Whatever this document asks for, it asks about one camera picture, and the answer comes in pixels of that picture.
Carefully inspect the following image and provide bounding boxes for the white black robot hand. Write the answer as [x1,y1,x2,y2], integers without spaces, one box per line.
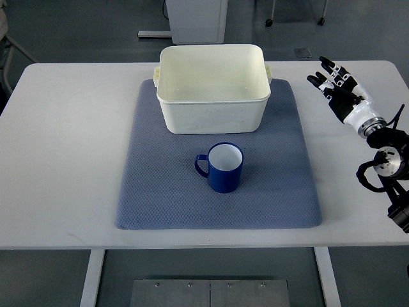
[307,56,387,138]

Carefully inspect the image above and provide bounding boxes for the blue mug white inside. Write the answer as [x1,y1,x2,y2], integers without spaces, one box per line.
[194,142,244,194]

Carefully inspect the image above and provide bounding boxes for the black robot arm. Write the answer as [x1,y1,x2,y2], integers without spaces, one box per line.
[356,106,408,233]

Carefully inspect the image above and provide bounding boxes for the white plastic box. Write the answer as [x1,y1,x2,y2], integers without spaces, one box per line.
[153,44,272,134]

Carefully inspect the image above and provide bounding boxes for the grey floor outlet cover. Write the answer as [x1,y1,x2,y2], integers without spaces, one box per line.
[294,48,312,59]

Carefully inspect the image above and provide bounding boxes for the right caster wheel leg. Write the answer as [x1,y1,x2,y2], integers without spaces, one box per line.
[317,0,329,26]

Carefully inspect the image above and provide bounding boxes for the caster wheel leg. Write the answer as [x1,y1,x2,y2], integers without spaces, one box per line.
[265,0,276,28]
[317,0,329,26]

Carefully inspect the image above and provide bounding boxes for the left caster wheel leg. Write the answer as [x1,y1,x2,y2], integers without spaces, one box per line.
[265,0,276,28]

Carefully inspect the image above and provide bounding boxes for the right white table leg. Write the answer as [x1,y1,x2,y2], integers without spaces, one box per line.
[314,247,341,307]

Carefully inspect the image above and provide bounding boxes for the white table leg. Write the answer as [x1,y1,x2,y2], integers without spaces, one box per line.
[79,249,105,307]
[314,247,341,307]

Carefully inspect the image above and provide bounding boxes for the blue textured mat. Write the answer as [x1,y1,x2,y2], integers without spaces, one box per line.
[114,78,323,231]

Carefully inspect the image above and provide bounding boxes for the metal floor plate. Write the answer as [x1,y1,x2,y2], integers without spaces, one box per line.
[130,279,290,306]

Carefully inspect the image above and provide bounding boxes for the left white table leg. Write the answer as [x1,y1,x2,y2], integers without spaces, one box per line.
[79,249,105,307]

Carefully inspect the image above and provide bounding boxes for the white cabinet pedestal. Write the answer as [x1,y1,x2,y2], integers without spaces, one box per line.
[137,0,228,45]

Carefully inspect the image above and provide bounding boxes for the grey chair frame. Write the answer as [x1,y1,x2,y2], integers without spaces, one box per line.
[1,34,40,95]

